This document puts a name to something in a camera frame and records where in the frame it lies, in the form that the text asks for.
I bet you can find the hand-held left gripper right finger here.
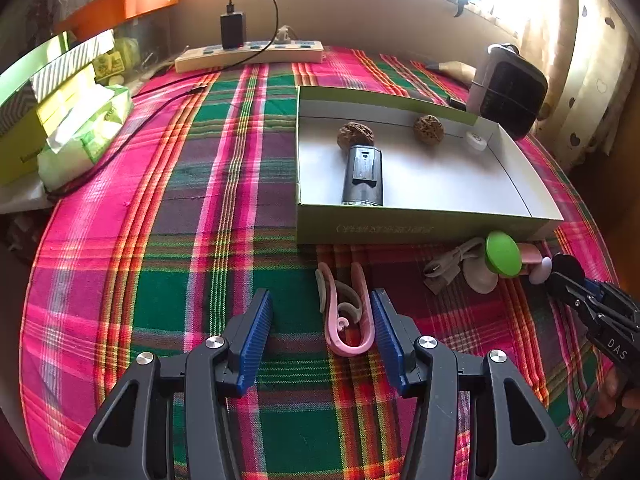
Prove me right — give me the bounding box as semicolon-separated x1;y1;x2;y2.
370;288;583;480

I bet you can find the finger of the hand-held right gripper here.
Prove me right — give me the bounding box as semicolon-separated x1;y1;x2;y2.
584;279;640;332
545;271;640;347

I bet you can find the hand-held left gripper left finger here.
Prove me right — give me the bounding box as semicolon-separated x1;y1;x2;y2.
60;288;275;480

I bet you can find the pink curved ear hook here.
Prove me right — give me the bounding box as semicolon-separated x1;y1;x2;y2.
315;261;377;358

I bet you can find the black disc with white dots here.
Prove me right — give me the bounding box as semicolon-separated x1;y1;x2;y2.
550;253;586;286

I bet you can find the white ball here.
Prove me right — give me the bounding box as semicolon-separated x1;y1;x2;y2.
529;256;553;286

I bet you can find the pink oval case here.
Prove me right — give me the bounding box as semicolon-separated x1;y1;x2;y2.
515;242;546;278

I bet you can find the green-topped white knob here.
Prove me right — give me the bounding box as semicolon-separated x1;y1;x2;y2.
462;230;523;296

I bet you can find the white usb cable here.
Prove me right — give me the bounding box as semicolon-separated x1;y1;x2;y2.
422;237;486;291

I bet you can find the green cardboard box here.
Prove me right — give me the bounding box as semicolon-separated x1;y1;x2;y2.
295;85;566;246

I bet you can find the dark grey rectangular device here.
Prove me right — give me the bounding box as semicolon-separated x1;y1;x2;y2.
340;144;385;207

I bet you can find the brown walnut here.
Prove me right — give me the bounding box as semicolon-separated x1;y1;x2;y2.
413;114;446;146
337;121;376;153

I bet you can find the person's right hand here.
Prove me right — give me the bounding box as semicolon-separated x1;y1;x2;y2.
594;366;640;419

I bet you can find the plaid pink green blanket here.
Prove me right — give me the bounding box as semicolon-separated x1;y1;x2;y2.
20;45;621;480

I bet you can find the grey space heater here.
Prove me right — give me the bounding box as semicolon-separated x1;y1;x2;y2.
465;42;549;141

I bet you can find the cream heart-print curtain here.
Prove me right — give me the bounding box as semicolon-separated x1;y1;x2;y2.
515;0;640;171

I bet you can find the beige pencil-shaped case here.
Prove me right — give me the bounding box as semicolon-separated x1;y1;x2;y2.
425;60;481;83

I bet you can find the green tissue pack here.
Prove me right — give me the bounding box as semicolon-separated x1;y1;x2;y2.
36;84;135;193

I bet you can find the beige power strip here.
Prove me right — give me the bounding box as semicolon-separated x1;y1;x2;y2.
174;40;325;73

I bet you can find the yellow-green box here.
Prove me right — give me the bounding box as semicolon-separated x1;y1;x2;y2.
0;62;98;187

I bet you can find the black charger adapter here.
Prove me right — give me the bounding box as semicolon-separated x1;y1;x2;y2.
220;11;247;51

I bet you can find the yellow-green printed bag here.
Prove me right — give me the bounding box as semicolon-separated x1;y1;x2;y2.
95;37;141;86

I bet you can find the clear glass tank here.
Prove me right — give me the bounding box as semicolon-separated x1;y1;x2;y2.
115;10;176;76

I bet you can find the striped white box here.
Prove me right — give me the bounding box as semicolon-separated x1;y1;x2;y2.
30;29;117;102

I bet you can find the bright green flat box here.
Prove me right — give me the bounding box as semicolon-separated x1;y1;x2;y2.
0;30;71;121

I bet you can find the orange tray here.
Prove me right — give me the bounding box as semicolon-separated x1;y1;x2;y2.
55;0;181;41

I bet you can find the black charging cable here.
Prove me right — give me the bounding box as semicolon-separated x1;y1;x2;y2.
47;0;279;196

